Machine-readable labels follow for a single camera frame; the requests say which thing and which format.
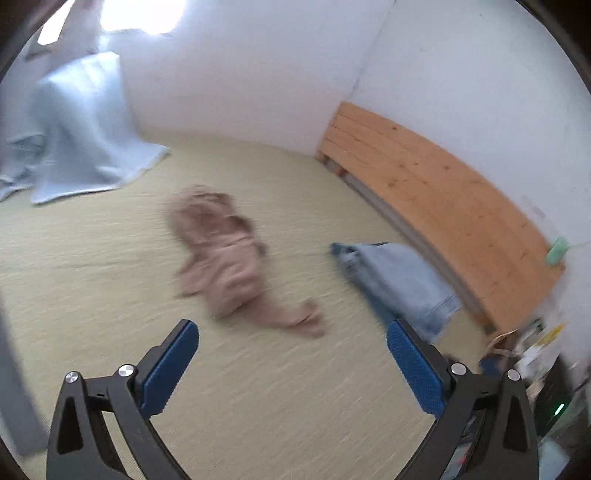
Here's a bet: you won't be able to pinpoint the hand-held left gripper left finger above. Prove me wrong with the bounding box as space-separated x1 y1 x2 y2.
46 318 200 480

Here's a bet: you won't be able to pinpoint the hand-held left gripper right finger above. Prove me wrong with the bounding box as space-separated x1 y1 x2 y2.
387 318 540 480

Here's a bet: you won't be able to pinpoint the light blue pants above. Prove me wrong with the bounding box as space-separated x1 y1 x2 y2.
353 242 462 344

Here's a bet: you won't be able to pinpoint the beige garment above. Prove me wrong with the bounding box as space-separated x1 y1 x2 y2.
166 185 326 340

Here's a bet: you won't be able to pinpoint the folded dark blue pants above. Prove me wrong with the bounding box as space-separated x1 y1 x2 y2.
330 242 402 324

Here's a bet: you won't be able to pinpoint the small green object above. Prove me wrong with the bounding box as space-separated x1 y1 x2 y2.
545 237 568 266

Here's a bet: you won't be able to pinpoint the wooden headboard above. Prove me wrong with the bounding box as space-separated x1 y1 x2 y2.
316 102 566 342

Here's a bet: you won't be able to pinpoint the light blue blanket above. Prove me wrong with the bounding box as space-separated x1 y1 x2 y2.
0 52 171 205

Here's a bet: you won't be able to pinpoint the printed curtain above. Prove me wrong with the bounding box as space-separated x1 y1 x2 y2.
60 0 102 56

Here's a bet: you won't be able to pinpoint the window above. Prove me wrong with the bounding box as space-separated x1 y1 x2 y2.
37 0 185 47

